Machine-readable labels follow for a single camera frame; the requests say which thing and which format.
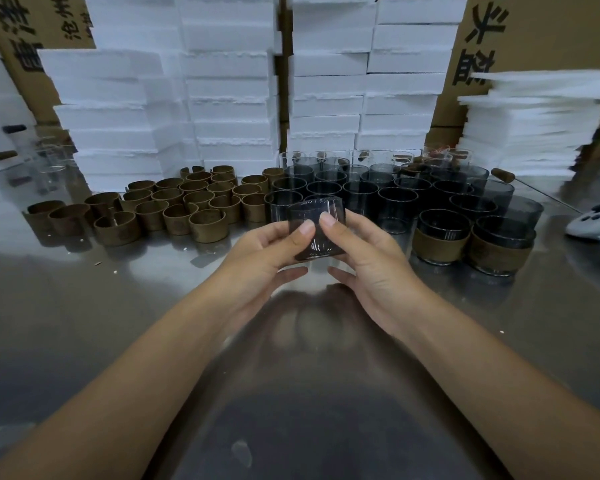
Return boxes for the smoky transparent plastic cup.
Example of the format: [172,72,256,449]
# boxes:
[469,215,537,277]
[411,208,472,267]
[285,195,347,261]

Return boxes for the cluster of transparent plastic cups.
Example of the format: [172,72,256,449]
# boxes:
[263,147,545,235]

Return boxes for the person's left forearm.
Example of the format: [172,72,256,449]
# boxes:
[0,289,246,480]

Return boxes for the brown sleeve ring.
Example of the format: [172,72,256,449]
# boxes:
[412,227,471,263]
[469,234,535,273]

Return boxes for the group of brown sleeve rings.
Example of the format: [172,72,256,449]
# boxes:
[26,165,287,247]

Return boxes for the person's right forearm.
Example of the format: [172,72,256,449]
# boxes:
[405,294,600,480]

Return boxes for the brown-handled metal rod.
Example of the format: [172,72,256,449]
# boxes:
[491,167,581,213]

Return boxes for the person's right hand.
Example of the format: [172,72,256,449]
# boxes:
[319,209,433,343]

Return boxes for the stack of thin foam sheets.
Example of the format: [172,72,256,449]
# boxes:
[457,69,600,178]

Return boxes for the stepped stack white foam blocks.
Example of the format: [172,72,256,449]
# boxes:
[285,0,469,155]

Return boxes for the person's left hand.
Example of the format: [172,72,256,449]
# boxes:
[205,219,317,335]

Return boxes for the large printed cardboard box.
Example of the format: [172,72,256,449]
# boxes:
[377,0,600,128]

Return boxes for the bunch of clear plastic cups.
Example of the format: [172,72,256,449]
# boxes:
[27,139,79,175]

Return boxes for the tall stack white foam blocks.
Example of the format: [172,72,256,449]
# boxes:
[37,0,281,193]

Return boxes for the white game controller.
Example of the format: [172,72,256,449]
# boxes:
[565,204,600,251]

